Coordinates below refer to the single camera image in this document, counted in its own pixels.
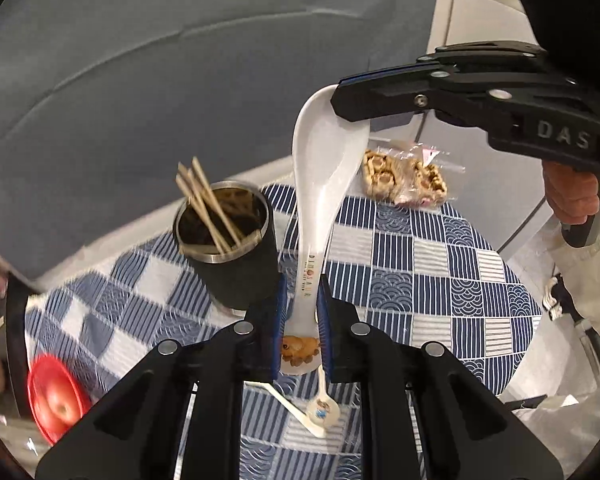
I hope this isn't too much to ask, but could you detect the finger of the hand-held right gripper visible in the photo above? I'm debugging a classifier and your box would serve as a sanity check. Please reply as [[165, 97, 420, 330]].
[[330, 59, 579, 132], [338, 41, 549, 87]]

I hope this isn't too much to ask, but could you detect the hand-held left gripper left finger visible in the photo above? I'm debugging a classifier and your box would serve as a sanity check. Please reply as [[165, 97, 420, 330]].
[[35, 272, 288, 480]]

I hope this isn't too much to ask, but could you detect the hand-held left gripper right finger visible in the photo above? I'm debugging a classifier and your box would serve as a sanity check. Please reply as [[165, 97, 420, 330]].
[[316, 275, 566, 480]]

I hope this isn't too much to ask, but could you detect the black cylindrical utensil holder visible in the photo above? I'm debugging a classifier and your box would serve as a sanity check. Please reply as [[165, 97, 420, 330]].
[[172, 180, 281, 312]]

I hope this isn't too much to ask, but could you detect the white spoon brown print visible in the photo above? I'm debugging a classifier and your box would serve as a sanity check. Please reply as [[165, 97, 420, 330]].
[[279, 85, 372, 376]]

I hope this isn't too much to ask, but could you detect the bundle of wooden chopsticks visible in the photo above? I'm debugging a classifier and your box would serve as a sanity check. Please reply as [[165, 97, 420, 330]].
[[176, 156, 261, 256]]

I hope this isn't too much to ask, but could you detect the person's right hand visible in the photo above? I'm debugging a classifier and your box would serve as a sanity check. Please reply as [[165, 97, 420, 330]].
[[542, 161, 600, 223]]

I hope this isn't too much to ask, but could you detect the clear bag of snacks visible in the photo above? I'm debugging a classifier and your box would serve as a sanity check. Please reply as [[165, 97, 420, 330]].
[[362, 137, 466, 207]]

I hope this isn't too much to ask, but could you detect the blue patterned tablecloth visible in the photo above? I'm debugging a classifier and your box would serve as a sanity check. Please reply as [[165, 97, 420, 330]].
[[25, 182, 543, 480]]

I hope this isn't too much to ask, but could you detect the white ceramic spoon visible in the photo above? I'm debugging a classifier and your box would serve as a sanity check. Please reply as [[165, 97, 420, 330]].
[[244, 381, 327, 438]]

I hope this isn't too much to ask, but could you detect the white spoon blue print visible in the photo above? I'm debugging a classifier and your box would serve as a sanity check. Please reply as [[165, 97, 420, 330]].
[[307, 366, 342, 425]]

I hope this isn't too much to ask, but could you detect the grey backdrop cloth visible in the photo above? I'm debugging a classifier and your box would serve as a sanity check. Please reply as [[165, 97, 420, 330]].
[[0, 0, 443, 281]]

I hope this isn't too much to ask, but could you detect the red apple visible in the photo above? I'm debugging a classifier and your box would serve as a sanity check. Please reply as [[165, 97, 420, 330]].
[[47, 385, 88, 423]]

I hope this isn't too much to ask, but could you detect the red plastic bowl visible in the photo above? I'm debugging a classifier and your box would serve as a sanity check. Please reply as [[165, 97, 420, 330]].
[[27, 355, 93, 446]]

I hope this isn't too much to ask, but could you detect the person's cream clothing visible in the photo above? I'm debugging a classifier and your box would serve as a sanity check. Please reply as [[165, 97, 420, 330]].
[[502, 392, 600, 480]]

